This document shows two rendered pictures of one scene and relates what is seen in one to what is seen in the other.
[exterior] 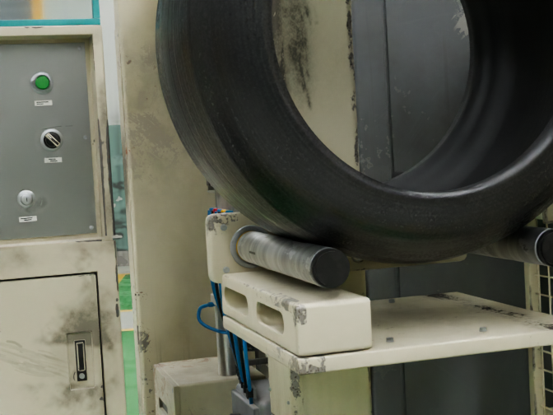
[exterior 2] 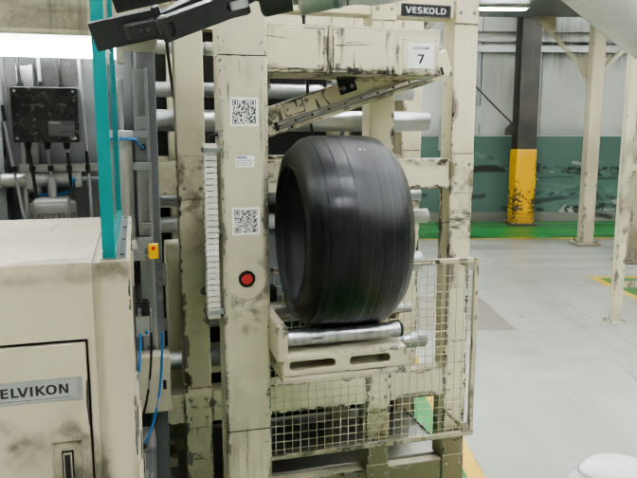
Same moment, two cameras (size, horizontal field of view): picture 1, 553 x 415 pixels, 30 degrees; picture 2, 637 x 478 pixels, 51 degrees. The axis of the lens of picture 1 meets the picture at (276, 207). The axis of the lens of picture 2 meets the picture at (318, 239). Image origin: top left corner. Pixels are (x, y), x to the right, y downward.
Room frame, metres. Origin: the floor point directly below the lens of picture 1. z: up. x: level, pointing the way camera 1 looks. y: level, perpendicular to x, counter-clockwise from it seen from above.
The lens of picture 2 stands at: (1.34, 1.78, 1.46)
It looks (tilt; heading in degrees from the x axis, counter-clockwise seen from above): 9 degrees down; 271
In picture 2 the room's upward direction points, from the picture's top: straight up
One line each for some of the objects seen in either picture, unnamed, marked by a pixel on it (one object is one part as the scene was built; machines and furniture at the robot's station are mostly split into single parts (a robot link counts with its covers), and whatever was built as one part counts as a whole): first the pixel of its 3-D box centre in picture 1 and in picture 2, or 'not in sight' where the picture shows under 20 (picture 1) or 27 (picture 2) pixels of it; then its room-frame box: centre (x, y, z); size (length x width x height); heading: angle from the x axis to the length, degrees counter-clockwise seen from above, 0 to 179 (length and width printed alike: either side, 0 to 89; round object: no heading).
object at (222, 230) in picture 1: (341, 238); (269, 324); (1.51, -0.09, 0.90); 0.40 x 0.03 x 0.10; 106
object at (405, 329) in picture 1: (391, 324); (327, 353); (1.34, -0.14, 0.80); 0.37 x 0.36 x 0.02; 106
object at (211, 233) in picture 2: not in sight; (212, 231); (1.65, 0.00, 1.19); 0.05 x 0.04 x 0.48; 106
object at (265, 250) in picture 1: (285, 255); (343, 333); (1.30, -0.01, 0.90); 0.35 x 0.05 x 0.05; 16
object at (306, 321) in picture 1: (287, 306); (341, 356); (1.30, -0.01, 0.83); 0.36 x 0.09 x 0.06; 16
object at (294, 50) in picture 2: not in sight; (339, 54); (1.30, -0.46, 1.71); 0.61 x 0.25 x 0.15; 16
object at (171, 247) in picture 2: not in sight; (175, 341); (1.96, -0.82, 0.61); 0.33 x 0.06 x 0.86; 106
